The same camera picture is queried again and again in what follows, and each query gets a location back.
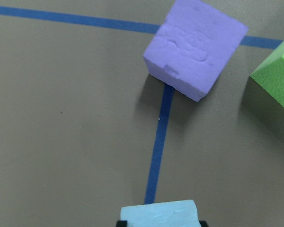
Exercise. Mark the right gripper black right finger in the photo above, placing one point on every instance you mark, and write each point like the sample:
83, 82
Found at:
203, 223

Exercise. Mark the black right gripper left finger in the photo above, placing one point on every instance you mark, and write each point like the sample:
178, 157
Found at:
121, 223

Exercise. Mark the purple foam block right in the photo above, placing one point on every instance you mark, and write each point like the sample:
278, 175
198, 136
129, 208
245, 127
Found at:
192, 47

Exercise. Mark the blue foam block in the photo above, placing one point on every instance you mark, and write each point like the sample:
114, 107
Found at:
164, 214

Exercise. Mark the green foam block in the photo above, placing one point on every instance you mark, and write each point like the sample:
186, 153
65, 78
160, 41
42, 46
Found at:
270, 74

